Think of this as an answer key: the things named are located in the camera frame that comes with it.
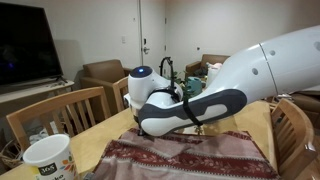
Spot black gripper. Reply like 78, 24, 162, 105
132, 114, 147, 137

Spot red patterned cloth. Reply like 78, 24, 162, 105
93, 128, 281, 180

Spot wooden dining chair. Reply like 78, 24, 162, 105
5, 86, 113, 152
270, 98, 319, 180
112, 76, 132, 114

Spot brown armchair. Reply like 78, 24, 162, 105
79, 59, 133, 113
184, 53, 231, 79

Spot teal watering can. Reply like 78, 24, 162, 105
186, 76, 204, 98

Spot white paper cup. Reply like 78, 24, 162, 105
22, 133, 79, 180

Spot white door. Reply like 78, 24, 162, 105
138, 0, 167, 70

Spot light television stand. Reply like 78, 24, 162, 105
0, 79, 75, 104

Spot wicker basket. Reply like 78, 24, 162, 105
0, 139, 25, 169

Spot black flat television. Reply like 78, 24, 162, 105
0, 2, 64, 95

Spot brown sofa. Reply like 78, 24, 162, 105
263, 89, 320, 118

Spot black arm cable harness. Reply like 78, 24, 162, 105
151, 56, 204, 128

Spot white power strip cables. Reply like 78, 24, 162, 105
28, 120, 60, 145

